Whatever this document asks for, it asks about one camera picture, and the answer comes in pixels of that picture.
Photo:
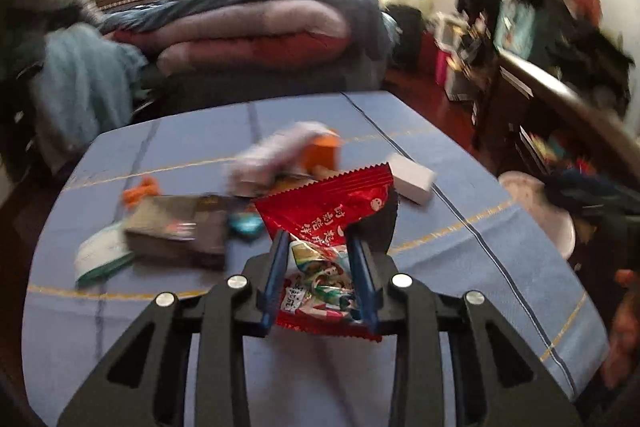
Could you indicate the teal candy wrapper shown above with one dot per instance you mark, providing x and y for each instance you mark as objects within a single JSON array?
[{"x": 245, "y": 226}]

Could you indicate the blue striped tablecloth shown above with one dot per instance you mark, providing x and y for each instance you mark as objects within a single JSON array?
[{"x": 175, "y": 142}]

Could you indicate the dark bed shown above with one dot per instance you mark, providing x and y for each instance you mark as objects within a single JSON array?
[{"x": 260, "y": 82}]

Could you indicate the grey fluffy garment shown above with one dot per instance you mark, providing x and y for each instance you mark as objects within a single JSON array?
[{"x": 40, "y": 2}]

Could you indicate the teal bag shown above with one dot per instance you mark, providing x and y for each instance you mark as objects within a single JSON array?
[{"x": 515, "y": 27}]

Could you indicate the white round stool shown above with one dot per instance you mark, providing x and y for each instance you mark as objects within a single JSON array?
[{"x": 525, "y": 202}]

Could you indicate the red snack packet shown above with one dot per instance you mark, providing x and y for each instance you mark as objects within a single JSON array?
[{"x": 325, "y": 202}]

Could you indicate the black suitcase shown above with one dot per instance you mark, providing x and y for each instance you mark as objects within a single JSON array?
[{"x": 406, "y": 37}]

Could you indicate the pale purple wrapper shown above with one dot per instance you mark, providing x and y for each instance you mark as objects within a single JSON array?
[{"x": 270, "y": 154}]

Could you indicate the white small box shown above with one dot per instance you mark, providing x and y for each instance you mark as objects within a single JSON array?
[{"x": 410, "y": 177}]

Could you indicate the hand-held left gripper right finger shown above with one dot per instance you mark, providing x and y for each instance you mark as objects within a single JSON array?
[{"x": 361, "y": 279}]

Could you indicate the dark blue cloth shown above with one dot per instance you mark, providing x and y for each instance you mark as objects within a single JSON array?
[{"x": 590, "y": 197}]

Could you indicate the dark wooden footboard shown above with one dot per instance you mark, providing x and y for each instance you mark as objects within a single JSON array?
[{"x": 550, "y": 92}]

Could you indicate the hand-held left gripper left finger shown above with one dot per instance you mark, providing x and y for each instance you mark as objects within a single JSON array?
[{"x": 276, "y": 274}]

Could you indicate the white green packet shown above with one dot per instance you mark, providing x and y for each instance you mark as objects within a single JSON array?
[{"x": 100, "y": 254}]

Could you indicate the small orange scrap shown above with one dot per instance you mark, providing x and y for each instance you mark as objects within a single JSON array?
[{"x": 140, "y": 192}]

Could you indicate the pink container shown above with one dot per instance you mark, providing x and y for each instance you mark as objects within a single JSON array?
[{"x": 442, "y": 67}]

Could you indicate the folded grey red quilt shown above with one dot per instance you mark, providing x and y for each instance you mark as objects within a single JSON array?
[{"x": 250, "y": 27}]

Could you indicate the pile of dark clothes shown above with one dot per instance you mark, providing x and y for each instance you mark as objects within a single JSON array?
[{"x": 575, "y": 22}]

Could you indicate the light blue fleece blanket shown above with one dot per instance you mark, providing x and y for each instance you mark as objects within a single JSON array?
[{"x": 85, "y": 77}]

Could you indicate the dark flat box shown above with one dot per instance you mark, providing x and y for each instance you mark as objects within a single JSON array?
[{"x": 175, "y": 227}]

